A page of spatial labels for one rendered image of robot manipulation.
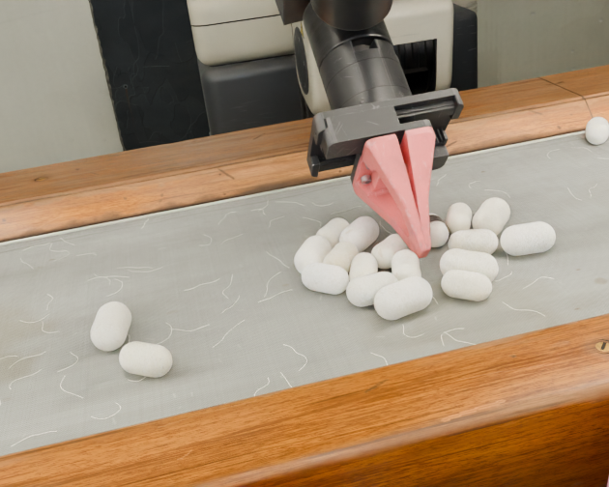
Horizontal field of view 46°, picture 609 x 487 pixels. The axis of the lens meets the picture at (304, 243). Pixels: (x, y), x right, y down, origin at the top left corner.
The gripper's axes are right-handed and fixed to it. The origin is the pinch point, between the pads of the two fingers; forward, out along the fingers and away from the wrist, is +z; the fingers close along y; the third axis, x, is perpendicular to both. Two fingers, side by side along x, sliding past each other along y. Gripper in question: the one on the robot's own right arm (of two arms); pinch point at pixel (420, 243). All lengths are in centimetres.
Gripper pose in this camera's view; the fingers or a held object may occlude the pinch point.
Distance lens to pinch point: 48.0
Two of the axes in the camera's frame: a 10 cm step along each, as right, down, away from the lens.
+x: -0.7, 4.0, 9.2
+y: 9.6, -2.1, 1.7
